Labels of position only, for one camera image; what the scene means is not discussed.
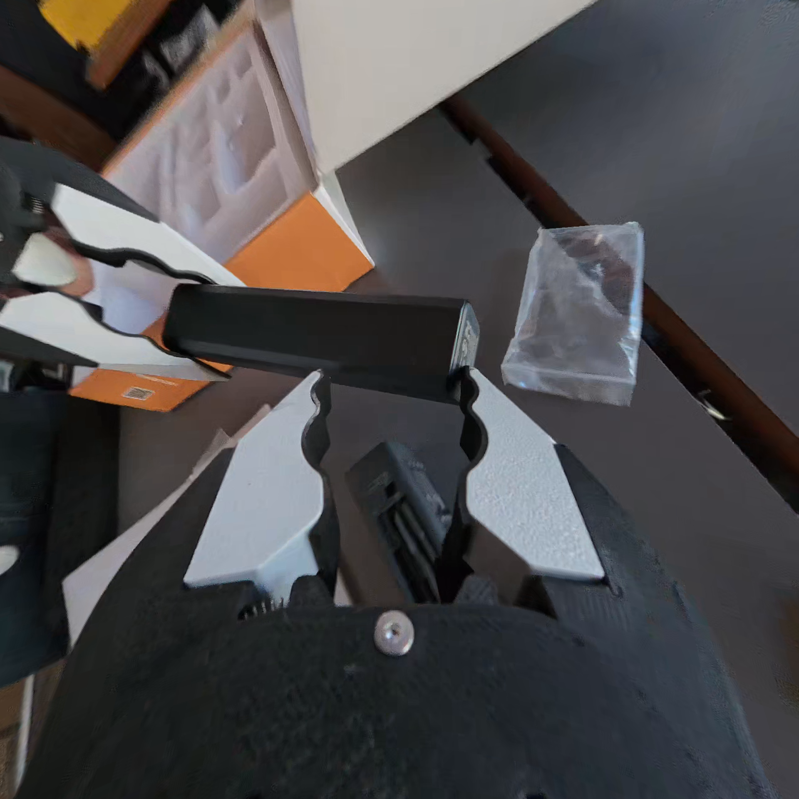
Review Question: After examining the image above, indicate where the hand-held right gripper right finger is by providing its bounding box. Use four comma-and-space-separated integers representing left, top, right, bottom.
436, 365, 606, 605

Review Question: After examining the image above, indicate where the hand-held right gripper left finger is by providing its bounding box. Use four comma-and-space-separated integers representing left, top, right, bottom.
183, 368, 342, 605

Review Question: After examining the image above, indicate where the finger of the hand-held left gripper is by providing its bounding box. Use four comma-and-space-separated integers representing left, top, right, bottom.
49, 183, 248, 289
0, 290, 233, 383

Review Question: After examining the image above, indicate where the black rectangular part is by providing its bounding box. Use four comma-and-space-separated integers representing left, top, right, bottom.
162, 284, 480, 403

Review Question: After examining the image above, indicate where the orange white foam-lined box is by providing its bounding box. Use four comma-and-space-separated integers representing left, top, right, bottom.
69, 0, 600, 413

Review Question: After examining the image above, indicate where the dark grey desk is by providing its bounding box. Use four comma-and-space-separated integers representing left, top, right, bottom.
119, 0, 799, 799

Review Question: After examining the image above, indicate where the yellow box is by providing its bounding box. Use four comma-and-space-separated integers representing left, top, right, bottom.
37, 0, 136, 52

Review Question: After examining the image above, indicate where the folded clear plastic bag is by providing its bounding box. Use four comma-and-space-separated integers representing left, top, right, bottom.
501, 221, 645, 408

